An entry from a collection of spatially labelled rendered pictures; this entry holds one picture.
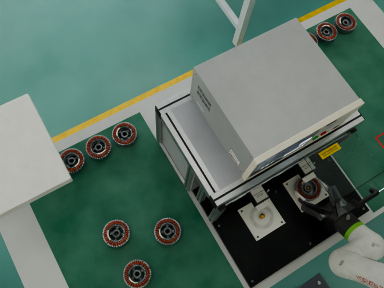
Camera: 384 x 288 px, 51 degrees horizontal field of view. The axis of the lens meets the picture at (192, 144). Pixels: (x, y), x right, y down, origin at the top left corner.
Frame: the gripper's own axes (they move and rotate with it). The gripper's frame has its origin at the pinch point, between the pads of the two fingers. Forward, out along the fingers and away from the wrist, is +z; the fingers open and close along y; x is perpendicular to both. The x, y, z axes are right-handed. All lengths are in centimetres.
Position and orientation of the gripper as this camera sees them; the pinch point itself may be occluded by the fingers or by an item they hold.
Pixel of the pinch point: (308, 188)
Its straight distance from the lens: 183.6
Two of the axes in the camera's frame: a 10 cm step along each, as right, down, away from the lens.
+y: -8.6, 4.6, -2.3
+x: 1.8, 7.0, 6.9
